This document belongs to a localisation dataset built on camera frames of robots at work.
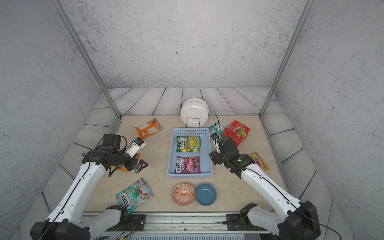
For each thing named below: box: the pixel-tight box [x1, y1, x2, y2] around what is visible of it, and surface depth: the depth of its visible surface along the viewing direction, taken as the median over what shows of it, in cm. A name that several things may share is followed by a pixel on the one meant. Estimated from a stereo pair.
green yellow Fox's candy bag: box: [176, 135, 201, 153], surface depth 104 cm
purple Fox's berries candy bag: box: [175, 155, 201, 174], surface depth 93 cm
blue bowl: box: [195, 183, 217, 207], surface depth 82 cm
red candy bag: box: [222, 120, 251, 146], surface depth 107 cm
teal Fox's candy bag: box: [115, 177, 154, 214], surface depth 82 cm
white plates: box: [180, 97, 209, 128], surface depth 107 cm
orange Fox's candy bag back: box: [135, 118, 162, 140], surface depth 113 cm
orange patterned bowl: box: [172, 182, 195, 207], surface depth 82 cm
